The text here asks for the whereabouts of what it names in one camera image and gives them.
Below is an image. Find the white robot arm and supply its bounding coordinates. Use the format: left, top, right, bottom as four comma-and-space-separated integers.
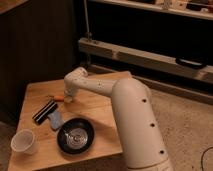
64, 67, 174, 171

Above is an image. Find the black round bowl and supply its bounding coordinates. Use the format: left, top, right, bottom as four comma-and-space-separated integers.
57, 118, 95, 154

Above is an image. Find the white plastic cup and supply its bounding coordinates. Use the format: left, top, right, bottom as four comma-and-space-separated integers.
11, 129, 38, 155

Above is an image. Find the long wooden shelf beam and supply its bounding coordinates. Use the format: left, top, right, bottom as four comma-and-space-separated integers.
78, 38, 213, 84

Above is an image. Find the black handle on beam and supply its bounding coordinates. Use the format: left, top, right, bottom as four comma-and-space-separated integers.
175, 58, 207, 69

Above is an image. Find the black cable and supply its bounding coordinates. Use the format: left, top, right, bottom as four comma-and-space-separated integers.
200, 146, 213, 171

